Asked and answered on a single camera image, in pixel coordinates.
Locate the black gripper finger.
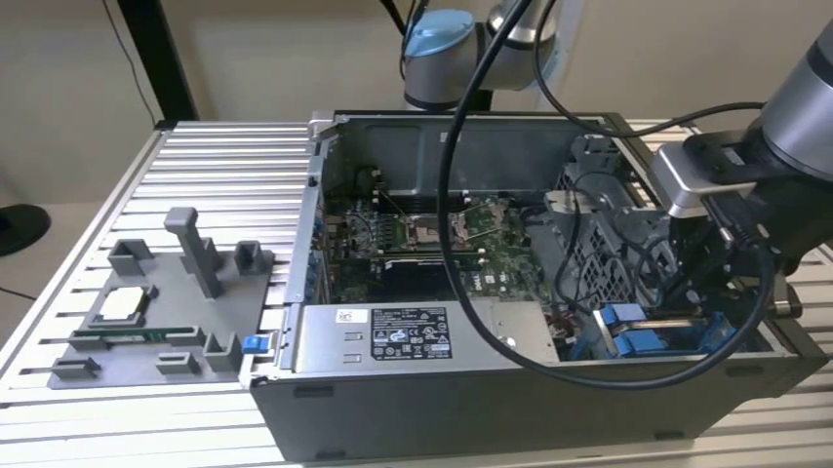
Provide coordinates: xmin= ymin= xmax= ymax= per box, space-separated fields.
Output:
xmin=705 ymin=277 xmax=808 ymax=321
xmin=659 ymin=218 xmax=737 ymax=311

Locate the black disk wire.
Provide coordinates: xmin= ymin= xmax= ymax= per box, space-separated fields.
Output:
xmin=610 ymin=226 xmax=682 ymax=308

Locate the hard disk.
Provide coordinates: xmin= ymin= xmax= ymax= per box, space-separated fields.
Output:
xmin=595 ymin=301 xmax=748 ymax=355

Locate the metal disk bay cage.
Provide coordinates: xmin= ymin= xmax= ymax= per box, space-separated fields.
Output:
xmin=543 ymin=163 xmax=682 ymax=313

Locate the blue plastic disk carrier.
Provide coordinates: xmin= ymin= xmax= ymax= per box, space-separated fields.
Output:
xmin=614 ymin=330 xmax=666 ymax=358

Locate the green motherboard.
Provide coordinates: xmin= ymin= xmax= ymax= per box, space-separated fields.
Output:
xmin=318 ymin=194 xmax=567 ymax=306

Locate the dark grey fan shroud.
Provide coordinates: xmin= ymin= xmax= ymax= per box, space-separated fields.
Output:
xmin=363 ymin=124 xmax=567 ymax=194

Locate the CPU socket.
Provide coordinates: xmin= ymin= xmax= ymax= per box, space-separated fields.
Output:
xmin=403 ymin=212 xmax=470 ymax=248

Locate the black graphics card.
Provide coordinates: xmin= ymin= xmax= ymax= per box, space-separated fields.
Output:
xmin=380 ymin=257 xmax=461 ymax=301

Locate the black power supply label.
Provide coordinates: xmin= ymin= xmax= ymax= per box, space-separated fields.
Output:
xmin=370 ymin=306 xmax=448 ymax=361

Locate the open dark grey PC case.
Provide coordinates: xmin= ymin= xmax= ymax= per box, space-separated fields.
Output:
xmin=236 ymin=109 xmax=828 ymax=462

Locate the silver power supply unit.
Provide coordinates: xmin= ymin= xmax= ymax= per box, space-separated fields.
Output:
xmin=288 ymin=300 xmax=562 ymax=375

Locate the grey plastic parts rack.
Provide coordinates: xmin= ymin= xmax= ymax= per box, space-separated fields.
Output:
xmin=48 ymin=207 xmax=279 ymax=391

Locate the green RAM stick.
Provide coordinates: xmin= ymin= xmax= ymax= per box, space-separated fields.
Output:
xmin=72 ymin=327 xmax=196 ymax=340

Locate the silver CPU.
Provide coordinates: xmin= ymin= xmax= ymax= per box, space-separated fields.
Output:
xmin=96 ymin=287 xmax=148 ymax=321

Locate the round black stand base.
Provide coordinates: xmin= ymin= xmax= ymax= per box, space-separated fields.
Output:
xmin=0 ymin=204 xmax=52 ymax=257

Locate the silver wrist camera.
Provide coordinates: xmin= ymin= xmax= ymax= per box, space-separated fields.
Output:
xmin=653 ymin=136 xmax=762 ymax=219

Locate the long black case wire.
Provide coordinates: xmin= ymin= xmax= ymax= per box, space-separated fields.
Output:
xmin=555 ymin=170 xmax=626 ymax=313

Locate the socket cover metal frame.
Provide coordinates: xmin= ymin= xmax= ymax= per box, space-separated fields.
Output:
xmin=462 ymin=200 xmax=507 ymax=236

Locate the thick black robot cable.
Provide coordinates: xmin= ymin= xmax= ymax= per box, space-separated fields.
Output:
xmin=436 ymin=0 xmax=780 ymax=391

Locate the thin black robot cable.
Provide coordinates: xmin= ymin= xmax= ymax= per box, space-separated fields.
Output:
xmin=534 ymin=0 xmax=766 ymax=140

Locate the locking lever thin wire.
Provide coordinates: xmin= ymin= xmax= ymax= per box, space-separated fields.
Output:
xmin=380 ymin=189 xmax=412 ymax=216

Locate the black cable bundle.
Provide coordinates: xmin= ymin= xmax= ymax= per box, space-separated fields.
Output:
xmin=379 ymin=0 xmax=431 ymax=38

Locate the black upright frame post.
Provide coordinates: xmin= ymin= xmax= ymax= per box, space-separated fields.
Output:
xmin=116 ymin=0 xmax=200 ymax=123

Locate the thin black wall cable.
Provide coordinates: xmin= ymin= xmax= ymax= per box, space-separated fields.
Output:
xmin=101 ymin=0 xmax=161 ymax=129

